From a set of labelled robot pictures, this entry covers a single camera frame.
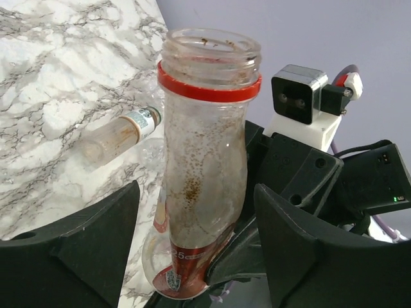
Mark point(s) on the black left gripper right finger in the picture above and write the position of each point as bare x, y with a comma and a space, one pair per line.
310, 263

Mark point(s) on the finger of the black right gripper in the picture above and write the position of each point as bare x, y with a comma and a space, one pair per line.
241, 258

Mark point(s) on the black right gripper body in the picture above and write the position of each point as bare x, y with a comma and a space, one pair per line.
341, 188

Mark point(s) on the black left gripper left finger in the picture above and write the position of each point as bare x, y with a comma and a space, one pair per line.
77, 261

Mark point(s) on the clear bottle green white label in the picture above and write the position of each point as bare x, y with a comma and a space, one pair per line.
109, 141

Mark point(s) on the clear plastic bottle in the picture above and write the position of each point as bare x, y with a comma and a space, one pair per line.
152, 148

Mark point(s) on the clear bottle red label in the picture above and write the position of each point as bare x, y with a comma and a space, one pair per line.
209, 77

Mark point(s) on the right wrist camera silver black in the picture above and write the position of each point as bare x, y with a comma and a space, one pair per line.
308, 108

